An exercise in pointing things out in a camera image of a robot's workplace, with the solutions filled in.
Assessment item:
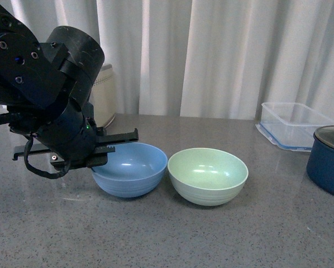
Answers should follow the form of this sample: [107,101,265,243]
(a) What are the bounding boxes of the cream two-slot toaster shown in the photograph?
[89,64,117,127]

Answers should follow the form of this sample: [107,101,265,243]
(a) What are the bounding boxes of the blue bowl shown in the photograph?
[92,142,168,198]

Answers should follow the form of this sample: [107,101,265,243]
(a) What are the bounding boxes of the clear plastic food container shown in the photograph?
[256,102,334,152]

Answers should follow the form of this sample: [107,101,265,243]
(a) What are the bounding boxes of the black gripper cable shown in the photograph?
[0,111,73,181]

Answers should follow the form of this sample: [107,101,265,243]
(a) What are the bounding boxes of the white pleated curtain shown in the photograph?
[2,1,334,120]

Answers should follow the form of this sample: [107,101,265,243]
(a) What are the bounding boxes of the dark blue cooking pot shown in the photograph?
[306,126,334,195]

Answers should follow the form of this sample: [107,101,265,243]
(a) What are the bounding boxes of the green bowl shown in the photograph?
[168,148,249,206]

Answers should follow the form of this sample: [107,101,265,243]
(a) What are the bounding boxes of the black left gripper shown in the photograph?
[9,95,139,170]

